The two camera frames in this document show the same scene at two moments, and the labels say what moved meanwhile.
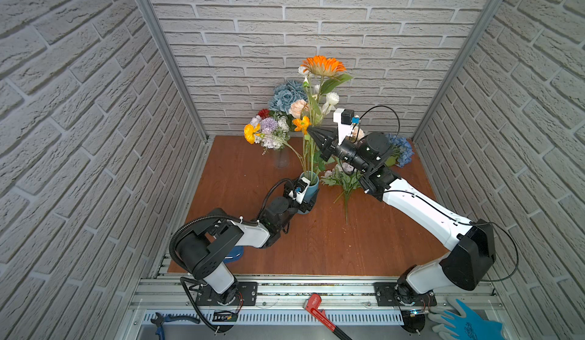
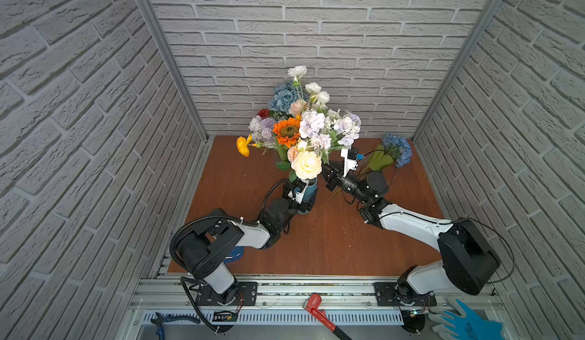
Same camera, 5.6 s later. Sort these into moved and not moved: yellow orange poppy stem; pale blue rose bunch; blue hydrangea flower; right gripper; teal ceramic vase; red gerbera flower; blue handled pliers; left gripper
Moved: right gripper; yellow orange poppy stem
Not moved: teal ceramic vase; left gripper; red gerbera flower; pale blue rose bunch; blue handled pliers; blue hydrangea flower
